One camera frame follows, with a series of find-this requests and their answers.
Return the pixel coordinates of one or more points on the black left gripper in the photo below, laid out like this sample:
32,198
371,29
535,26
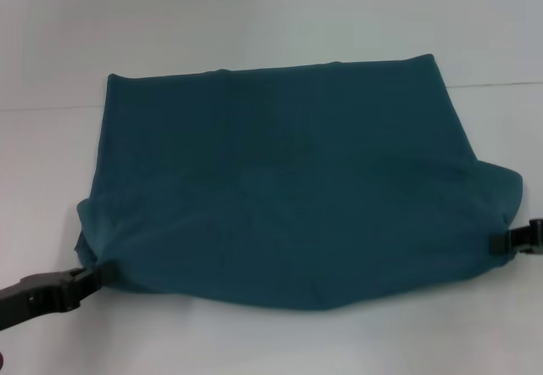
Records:
34,298

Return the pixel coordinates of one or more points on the teal t-shirt with FREE print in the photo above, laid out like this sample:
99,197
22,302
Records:
297,180

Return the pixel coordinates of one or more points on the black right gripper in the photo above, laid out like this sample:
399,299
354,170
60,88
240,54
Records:
535,233

